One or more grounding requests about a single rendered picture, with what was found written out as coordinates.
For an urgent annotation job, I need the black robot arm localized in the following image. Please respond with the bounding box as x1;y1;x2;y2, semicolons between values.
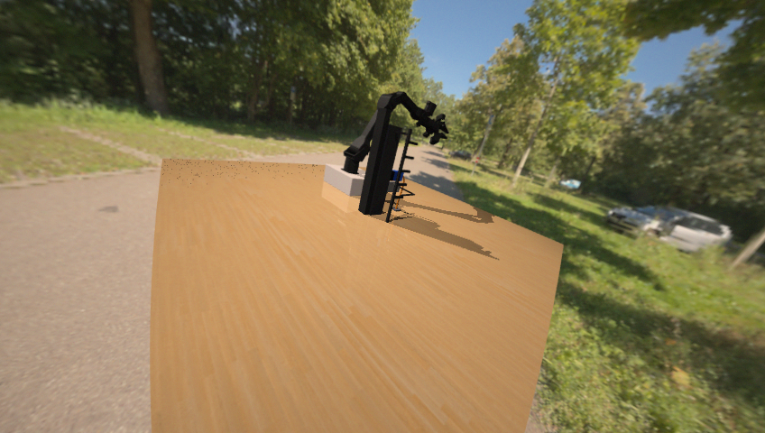
340;91;437;174

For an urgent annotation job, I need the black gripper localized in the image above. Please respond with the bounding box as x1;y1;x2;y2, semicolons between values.
426;113;448;145

